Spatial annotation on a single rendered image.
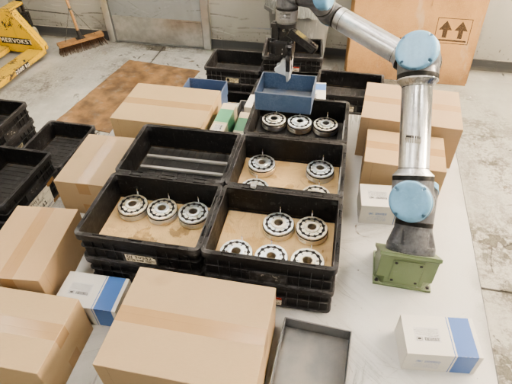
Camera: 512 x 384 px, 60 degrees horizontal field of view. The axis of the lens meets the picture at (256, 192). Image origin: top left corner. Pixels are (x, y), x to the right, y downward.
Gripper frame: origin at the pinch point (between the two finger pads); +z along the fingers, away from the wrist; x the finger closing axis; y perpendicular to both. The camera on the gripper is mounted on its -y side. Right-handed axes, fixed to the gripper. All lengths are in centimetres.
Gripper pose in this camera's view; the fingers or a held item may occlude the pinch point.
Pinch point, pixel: (289, 78)
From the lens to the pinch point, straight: 170.0
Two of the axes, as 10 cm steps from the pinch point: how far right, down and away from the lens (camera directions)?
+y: -9.7, -1.5, 1.9
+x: -2.4, 5.8, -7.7
